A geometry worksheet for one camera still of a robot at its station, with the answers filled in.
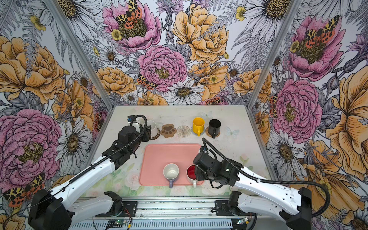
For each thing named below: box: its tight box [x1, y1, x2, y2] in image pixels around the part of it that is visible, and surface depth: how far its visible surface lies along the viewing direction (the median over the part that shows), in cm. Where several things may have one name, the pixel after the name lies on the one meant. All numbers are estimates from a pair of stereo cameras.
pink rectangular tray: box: [138, 143, 205, 186], surface depth 94 cm
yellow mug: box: [192, 116, 206, 137], surface depth 101 cm
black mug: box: [208, 118, 222, 139], surface depth 101 cm
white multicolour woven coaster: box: [176, 125, 192, 138], surface depth 107 cm
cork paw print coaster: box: [160, 123, 177, 139], surface depth 108 cm
